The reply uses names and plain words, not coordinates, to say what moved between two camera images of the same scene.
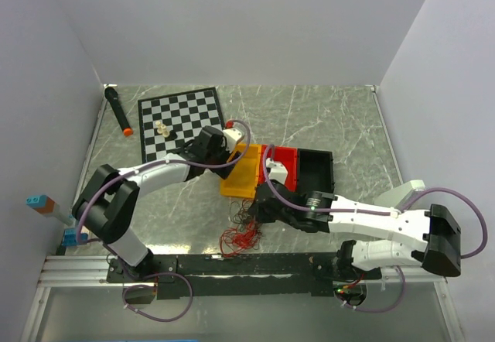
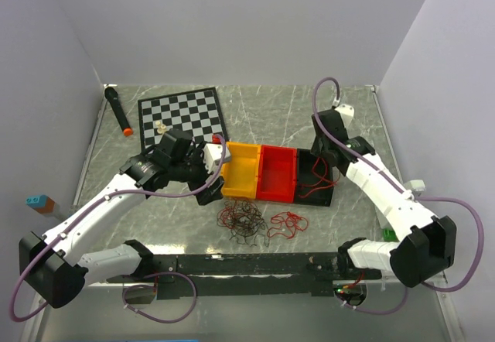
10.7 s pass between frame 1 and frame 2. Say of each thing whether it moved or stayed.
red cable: moved
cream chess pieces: stayed
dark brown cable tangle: moved
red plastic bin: stayed
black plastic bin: stayed
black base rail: stayed
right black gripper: moved
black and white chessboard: stayed
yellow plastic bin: stayed
